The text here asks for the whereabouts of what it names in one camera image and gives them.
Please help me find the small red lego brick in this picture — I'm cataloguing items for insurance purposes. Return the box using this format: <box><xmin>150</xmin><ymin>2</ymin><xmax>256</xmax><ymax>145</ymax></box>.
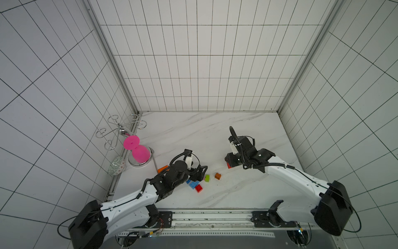
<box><xmin>195</xmin><ymin>184</ymin><xmax>203</xmax><ymax>193</ymax></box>

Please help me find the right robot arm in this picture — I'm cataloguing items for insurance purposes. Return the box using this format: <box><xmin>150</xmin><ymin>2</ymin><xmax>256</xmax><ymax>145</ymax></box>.
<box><xmin>225</xmin><ymin>135</ymin><xmax>354</xmax><ymax>236</ymax></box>

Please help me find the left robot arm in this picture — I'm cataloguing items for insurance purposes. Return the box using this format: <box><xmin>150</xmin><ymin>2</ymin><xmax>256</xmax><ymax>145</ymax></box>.
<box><xmin>68</xmin><ymin>160</ymin><xmax>208</xmax><ymax>249</ymax></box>

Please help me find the light blue lego brick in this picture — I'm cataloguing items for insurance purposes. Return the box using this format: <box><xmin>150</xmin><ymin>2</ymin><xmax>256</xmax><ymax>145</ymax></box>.
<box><xmin>186</xmin><ymin>180</ymin><xmax>200</xmax><ymax>189</ymax></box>

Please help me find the silver fork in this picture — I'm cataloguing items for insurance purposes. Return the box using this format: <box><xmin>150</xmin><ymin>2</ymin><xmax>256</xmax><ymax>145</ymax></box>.
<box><xmin>150</xmin><ymin>147</ymin><xmax>159</xmax><ymax>173</ymax></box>

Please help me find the patterned white mug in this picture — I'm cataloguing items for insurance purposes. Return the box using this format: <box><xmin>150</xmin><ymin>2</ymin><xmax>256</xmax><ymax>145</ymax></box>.
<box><xmin>108</xmin><ymin>156</ymin><xmax>126</xmax><ymax>176</ymax></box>

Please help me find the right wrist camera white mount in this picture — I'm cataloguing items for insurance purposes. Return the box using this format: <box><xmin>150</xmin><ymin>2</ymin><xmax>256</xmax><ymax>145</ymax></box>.
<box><xmin>230</xmin><ymin>142</ymin><xmax>238</xmax><ymax>155</ymax></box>

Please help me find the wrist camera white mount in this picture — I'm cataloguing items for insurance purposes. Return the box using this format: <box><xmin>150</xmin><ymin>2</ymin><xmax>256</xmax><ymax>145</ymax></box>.
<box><xmin>183</xmin><ymin>149</ymin><xmax>192</xmax><ymax>170</ymax></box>
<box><xmin>230</xmin><ymin>142</ymin><xmax>238</xmax><ymax>155</ymax></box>

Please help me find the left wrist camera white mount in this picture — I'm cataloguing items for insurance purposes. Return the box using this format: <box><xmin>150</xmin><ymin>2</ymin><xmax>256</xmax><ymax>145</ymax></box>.
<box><xmin>183</xmin><ymin>149</ymin><xmax>192</xmax><ymax>170</ymax></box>

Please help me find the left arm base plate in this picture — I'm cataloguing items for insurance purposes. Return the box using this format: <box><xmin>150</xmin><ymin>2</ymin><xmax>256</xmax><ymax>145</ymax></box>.
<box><xmin>151</xmin><ymin>211</ymin><xmax>173</xmax><ymax>229</ymax></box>

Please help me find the aluminium mounting rail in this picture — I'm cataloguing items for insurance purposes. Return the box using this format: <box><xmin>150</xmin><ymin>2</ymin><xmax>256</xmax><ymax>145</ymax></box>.
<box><xmin>88</xmin><ymin>207</ymin><xmax>340</xmax><ymax>232</ymax></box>

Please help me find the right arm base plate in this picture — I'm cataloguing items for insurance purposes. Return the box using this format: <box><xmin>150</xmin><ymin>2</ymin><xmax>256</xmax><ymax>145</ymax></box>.
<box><xmin>250</xmin><ymin>200</ymin><xmax>296</xmax><ymax>228</ymax></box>

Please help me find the silver wire cup rack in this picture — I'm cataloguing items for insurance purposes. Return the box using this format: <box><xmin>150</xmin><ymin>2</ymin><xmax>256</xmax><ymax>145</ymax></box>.
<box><xmin>95</xmin><ymin>114</ymin><xmax>147</xmax><ymax>151</ymax></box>

